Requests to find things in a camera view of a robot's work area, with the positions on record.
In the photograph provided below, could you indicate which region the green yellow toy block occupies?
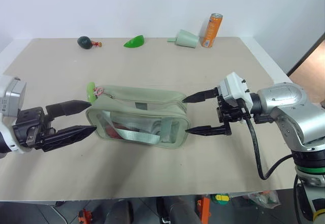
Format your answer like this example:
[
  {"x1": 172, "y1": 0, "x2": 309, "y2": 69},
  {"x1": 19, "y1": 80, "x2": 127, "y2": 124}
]
[{"x1": 211, "y1": 194, "x2": 230, "y2": 206}]

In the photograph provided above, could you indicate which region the clear plastic bag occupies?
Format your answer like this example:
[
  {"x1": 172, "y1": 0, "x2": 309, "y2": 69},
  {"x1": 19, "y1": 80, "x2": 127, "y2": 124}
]
[{"x1": 243, "y1": 190, "x2": 281, "y2": 209}]

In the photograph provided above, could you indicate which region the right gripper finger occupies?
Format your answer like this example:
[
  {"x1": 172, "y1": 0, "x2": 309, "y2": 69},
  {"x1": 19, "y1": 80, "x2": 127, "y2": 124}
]
[
  {"x1": 185, "y1": 122, "x2": 233, "y2": 137},
  {"x1": 183, "y1": 87, "x2": 219, "y2": 104}
]

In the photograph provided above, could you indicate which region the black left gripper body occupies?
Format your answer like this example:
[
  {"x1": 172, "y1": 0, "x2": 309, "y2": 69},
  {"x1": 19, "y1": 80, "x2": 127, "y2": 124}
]
[{"x1": 13, "y1": 106, "x2": 57, "y2": 149}]

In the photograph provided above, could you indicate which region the orange black tool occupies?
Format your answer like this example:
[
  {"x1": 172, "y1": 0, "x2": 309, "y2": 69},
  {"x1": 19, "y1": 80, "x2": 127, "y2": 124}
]
[{"x1": 77, "y1": 208, "x2": 95, "y2": 224}]

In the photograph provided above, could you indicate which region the brown board panel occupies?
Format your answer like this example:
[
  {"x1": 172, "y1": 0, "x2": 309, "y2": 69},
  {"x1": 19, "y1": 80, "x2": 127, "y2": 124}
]
[{"x1": 286, "y1": 31, "x2": 325, "y2": 103}]

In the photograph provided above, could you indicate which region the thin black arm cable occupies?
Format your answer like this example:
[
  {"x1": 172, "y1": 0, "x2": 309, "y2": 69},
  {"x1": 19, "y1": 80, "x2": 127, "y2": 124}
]
[{"x1": 292, "y1": 175, "x2": 305, "y2": 224}]

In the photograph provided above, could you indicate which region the pale green cup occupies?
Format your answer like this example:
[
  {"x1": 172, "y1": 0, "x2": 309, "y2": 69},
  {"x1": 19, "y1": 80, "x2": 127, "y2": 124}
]
[{"x1": 167, "y1": 29, "x2": 200, "y2": 49}]

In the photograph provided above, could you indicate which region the orange drink can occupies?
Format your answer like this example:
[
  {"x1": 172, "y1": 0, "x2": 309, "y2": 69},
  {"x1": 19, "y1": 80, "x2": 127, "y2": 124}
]
[{"x1": 201, "y1": 12, "x2": 224, "y2": 48}]

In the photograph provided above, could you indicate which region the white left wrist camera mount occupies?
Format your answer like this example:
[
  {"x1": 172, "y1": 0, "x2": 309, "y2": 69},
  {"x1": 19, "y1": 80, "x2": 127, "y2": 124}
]
[{"x1": 0, "y1": 75, "x2": 29, "y2": 155}]

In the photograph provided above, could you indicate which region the bright green plastic scoop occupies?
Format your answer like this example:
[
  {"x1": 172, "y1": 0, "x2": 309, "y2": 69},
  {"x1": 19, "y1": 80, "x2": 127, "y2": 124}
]
[{"x1": 123, "y1": 34, "x2": 146, "y2": 49}]

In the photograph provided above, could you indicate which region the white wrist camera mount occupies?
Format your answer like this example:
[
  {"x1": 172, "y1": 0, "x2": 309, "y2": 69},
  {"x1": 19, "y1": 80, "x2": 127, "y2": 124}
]
[
  {"x1": 0, "y1": 75, "x2": 29, "y2": 155},
  {"x1": 218, "y1": 72, "x2": 251, "y2": 107}
]

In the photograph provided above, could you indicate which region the beige table mat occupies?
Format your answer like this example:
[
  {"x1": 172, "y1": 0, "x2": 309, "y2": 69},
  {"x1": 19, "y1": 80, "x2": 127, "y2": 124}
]
[{"x1": 0, "y1": 37, "x2": 296, "y2": 202}]

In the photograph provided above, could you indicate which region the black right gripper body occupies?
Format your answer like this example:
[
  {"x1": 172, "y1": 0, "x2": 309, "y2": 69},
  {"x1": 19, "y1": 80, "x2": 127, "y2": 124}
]
[{"x1": 215, "y1": 86, "x2": 252, "y2": 126}]

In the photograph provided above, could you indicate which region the red item inside pouch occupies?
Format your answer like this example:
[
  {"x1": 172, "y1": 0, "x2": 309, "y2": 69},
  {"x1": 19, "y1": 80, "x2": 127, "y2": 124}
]
[{"x1": 105, "y1": 124, "x2": 123, "y2": 139}]

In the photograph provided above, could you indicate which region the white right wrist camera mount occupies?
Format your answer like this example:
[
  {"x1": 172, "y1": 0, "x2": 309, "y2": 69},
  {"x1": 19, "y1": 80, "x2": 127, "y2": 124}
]
[{"x1": 218, "y1": 72, "x2": 251, "y2": 107}]

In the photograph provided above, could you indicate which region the green zip pouch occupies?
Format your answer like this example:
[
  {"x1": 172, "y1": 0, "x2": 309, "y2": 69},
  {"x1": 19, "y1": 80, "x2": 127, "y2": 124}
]
[{"x1": 85, "y1": 84, "x2": 188, "y2": 150}]

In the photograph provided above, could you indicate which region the dark green round toy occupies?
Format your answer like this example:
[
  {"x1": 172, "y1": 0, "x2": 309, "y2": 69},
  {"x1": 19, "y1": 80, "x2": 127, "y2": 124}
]
[{"x1": 77, "y1": 36, "x2": 92, "y2": 50}]

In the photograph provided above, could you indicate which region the thick black wrist cable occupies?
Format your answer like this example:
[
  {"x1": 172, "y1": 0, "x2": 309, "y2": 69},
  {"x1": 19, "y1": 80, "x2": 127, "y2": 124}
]
[{"x1": 238, "y1": 99, "x2": 297, "y2": 181}]

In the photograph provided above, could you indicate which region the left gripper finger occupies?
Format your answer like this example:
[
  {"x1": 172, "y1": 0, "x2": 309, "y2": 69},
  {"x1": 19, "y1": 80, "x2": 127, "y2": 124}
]
[
  {"x1": 40, "y1": 125, "x2": 98, "y2": 153},
  {"x1": 45, "y1": 100, "x2": 92, "y2": 122}
]

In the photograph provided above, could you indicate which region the orange upright clamp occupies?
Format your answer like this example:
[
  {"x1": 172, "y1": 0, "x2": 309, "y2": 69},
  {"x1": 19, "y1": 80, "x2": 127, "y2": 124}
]
[{"x1": 197, "y1": 195, "x2": 212, "y2": 222}]

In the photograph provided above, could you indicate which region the large dark rounded shape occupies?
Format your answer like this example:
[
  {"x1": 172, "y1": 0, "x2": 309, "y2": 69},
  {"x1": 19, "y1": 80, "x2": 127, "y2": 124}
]
[{"x1": 156, "y1": 195, "x2": 204, "y2": 224}]

